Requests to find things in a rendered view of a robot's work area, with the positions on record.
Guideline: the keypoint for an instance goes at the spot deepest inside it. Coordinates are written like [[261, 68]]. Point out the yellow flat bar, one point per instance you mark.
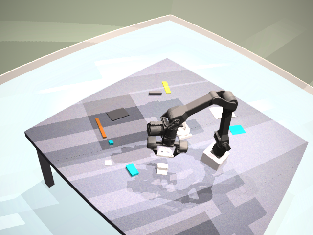
[[167, 89]]

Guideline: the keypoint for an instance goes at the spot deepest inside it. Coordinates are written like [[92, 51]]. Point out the cyan rectangular block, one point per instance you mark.
[[132, 170]]

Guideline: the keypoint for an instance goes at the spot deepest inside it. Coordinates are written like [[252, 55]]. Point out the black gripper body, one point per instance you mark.
[[167, 142]]

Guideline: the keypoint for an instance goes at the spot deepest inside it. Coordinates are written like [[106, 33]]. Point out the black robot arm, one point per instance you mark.
[[179, 114]]

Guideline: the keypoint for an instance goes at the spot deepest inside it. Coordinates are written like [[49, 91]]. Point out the cyan flat square plate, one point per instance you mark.
[[237, 129]]

